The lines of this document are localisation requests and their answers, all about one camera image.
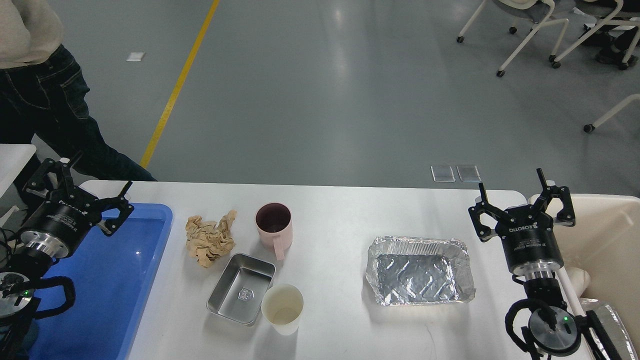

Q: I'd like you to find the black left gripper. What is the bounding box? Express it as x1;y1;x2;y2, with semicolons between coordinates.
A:
18;151;135;260

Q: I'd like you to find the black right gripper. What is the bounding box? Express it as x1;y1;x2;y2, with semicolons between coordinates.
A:
468;168;576;276

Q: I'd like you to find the aluminium foil tray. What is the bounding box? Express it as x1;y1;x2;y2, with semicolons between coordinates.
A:
365;235;476;306

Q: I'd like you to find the stainless steel tray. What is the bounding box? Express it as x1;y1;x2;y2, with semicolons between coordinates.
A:
206;253;276;327

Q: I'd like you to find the pink mug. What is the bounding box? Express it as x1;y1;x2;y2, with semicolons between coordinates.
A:
254;202;294;261

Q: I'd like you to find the white paper cup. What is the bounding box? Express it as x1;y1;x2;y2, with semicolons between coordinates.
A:
261;284;305;336

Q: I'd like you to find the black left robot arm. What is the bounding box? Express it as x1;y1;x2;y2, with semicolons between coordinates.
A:
0;152;135;360

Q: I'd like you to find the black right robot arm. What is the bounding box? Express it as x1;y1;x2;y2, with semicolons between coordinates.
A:
468;168;618;360

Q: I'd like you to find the floor outlet plate right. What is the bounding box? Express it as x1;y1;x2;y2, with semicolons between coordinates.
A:
455;164;482;183

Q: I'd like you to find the floor outlet plate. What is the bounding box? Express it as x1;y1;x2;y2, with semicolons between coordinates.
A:
430;164;456;183
455;164;482;183

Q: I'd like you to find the white side table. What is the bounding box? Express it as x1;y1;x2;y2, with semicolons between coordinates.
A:
0;143;42;230

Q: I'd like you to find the beige plastic bin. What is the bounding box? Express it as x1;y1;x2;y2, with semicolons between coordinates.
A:
554;194;640;355

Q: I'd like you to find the blue plastic tray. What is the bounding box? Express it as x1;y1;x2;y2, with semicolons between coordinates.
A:
29;203;173;360

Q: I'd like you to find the floor outlet plate left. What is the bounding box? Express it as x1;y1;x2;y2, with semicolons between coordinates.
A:
430;164;456;183

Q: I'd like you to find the person in dark jeans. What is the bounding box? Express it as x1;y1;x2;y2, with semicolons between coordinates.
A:
0;0;154;182

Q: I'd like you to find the white chair leg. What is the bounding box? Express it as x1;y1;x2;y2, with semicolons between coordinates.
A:
582;93;640;133

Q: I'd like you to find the crumpled brown paper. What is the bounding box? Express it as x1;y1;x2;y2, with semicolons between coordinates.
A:
185;209;237;268

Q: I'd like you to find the foil tray in bin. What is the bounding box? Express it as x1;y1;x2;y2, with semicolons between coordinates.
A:
579;298;639;360

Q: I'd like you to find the white office chair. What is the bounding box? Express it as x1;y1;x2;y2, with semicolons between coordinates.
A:
456;0;571;78
550;0;639;71

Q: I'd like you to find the white office chair right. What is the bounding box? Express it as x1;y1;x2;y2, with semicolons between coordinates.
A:
550;0;639;71

